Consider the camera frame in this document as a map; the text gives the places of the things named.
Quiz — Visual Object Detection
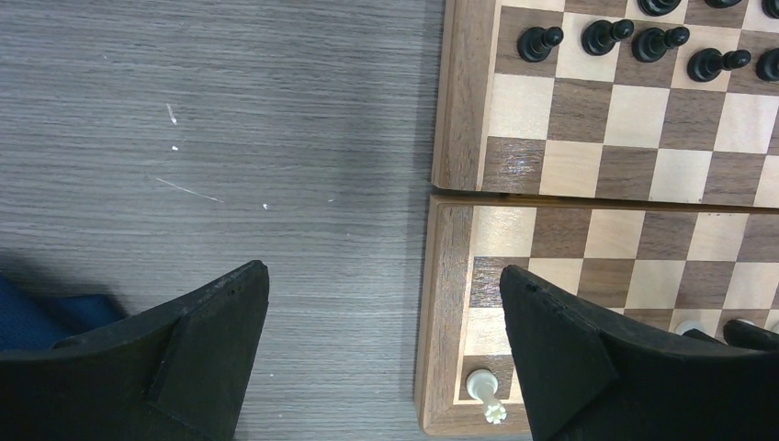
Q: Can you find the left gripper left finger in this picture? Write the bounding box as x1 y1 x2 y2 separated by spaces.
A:
1 260 269 440

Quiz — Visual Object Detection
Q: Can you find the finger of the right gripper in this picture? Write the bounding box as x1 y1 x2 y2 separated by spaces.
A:
723 320 778 352
682 328 724 345

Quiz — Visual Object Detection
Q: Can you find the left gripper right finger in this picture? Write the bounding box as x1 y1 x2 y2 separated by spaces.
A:
500 266 778 440

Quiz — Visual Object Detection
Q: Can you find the white knight chess piece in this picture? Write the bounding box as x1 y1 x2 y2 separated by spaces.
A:
673 320 706 335

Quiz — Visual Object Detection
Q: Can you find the white rook chess piece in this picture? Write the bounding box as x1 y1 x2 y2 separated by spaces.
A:
466 369 507 424

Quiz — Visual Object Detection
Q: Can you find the wooden chess board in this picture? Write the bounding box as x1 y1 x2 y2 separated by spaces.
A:
414 1 778 436

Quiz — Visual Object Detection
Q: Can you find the dark blue cloth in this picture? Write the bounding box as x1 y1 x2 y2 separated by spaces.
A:
1 277 128 352

